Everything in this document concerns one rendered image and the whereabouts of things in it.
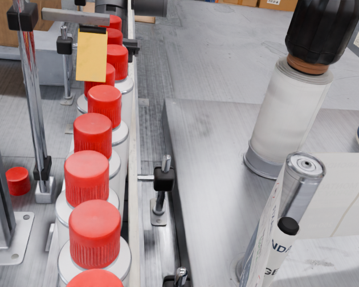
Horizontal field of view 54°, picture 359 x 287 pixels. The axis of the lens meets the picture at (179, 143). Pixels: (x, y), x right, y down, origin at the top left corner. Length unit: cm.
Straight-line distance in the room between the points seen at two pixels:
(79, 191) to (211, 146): 40
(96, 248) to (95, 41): 23
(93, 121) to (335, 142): 56
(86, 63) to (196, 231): 26
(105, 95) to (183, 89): 57
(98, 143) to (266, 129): 33
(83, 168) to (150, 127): 49
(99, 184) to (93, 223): 4
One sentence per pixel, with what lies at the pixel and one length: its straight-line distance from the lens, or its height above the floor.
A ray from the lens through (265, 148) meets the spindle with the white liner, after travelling 58.
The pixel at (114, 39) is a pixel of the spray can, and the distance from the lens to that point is 48.
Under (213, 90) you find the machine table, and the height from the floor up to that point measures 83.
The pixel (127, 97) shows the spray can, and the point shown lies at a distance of 45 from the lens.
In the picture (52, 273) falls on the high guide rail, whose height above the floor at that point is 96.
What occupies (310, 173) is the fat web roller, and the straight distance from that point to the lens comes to 34.
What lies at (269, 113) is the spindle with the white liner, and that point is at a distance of 56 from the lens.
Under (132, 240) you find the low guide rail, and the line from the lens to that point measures 44.
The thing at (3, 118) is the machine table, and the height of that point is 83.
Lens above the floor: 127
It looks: 38 degrees down
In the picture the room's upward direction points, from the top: 10 degrees clockwise
